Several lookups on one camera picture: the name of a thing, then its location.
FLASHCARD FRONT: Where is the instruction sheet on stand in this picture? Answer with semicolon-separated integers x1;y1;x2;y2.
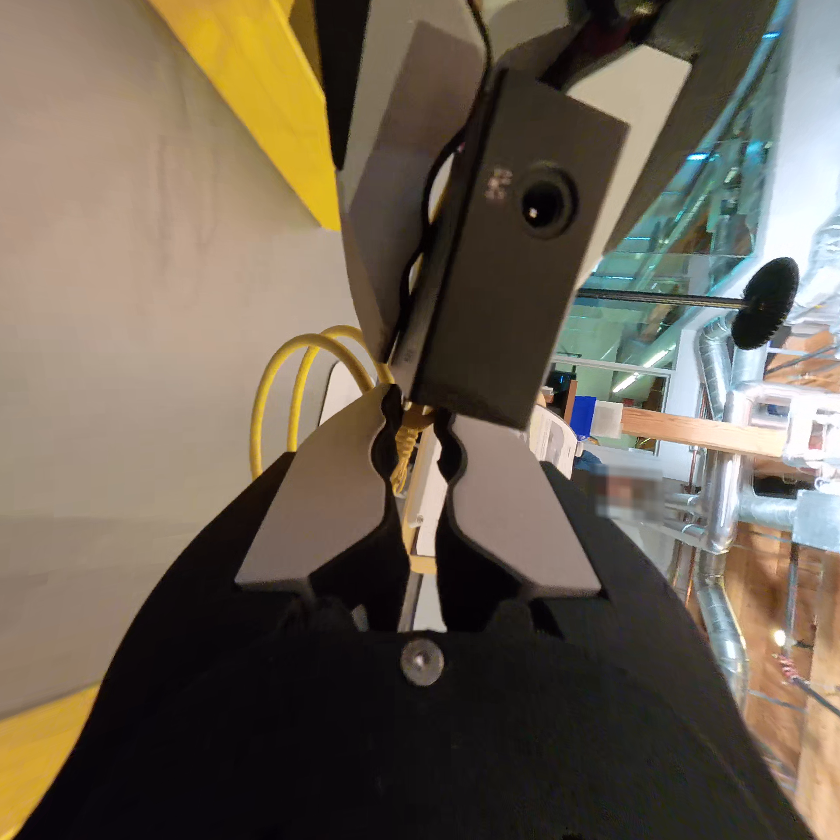
318;360;454;575

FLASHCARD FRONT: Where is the silver ventilation duct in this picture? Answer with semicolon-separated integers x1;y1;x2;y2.
694;314;752;700

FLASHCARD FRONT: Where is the yellow plastic bin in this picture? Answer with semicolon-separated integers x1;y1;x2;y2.
147;0;342;232
0;682;101;840

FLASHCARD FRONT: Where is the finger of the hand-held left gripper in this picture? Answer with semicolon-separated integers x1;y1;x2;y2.
564;0;783;256
315;0;493;365

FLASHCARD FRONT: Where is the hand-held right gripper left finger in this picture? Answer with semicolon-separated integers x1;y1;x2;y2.
234;382;410;634

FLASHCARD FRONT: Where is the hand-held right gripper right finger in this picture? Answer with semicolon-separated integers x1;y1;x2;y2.
432;410;602;634

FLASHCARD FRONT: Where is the yellow ethernet cable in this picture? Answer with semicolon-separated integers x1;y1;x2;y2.
249;326;435;497

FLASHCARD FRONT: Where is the wooden beam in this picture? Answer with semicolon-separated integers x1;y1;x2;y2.
620;407;788;458

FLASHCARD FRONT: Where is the black fuzzy-tipped pole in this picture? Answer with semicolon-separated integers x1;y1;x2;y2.
577;257;799;350

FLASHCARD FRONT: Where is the black network switch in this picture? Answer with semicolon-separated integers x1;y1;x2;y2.
394;66;631;434

